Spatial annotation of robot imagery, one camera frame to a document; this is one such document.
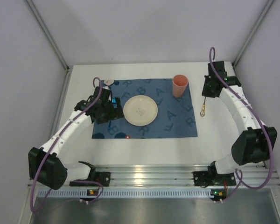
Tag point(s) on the gold metal fork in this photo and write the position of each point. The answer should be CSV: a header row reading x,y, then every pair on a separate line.
x,y
202,112

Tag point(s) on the pink plastic cup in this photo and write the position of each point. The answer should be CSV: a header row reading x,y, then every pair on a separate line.
x,y
180,83

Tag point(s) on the left aluminium frame post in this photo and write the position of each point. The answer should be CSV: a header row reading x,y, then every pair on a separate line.
x,y
35,12

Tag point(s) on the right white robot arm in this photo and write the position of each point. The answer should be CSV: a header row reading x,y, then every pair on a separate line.
x,y
251,146

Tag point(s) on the aluminium mounting rail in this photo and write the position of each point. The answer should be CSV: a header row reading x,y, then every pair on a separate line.
x,y
177,176

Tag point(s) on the blue letter placemat cloth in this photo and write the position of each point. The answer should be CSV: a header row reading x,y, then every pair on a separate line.
x,y
175,118

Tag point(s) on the perforated grey cable duct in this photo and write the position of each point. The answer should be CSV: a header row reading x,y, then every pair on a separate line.
x,y
132,193

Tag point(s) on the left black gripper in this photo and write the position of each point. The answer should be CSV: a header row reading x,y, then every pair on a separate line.
x,y
116,112

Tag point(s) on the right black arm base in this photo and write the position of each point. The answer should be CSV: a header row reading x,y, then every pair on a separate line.
x,y
204,179

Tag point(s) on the cream round plate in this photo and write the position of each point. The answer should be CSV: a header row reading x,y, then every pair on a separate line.
x,y
140,110

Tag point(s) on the right aluminium frame post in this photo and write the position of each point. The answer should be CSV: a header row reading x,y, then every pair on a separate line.
x,y
251,34

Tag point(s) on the aluminium frame post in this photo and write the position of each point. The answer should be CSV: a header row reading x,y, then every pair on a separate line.
x,y
35,12
251,34

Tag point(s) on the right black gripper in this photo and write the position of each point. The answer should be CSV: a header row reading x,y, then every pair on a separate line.
x,y
208,91

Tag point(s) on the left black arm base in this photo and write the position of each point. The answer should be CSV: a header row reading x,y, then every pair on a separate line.
x,y
101,177

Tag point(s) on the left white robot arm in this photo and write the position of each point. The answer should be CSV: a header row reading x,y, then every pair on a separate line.
x,y
45,165

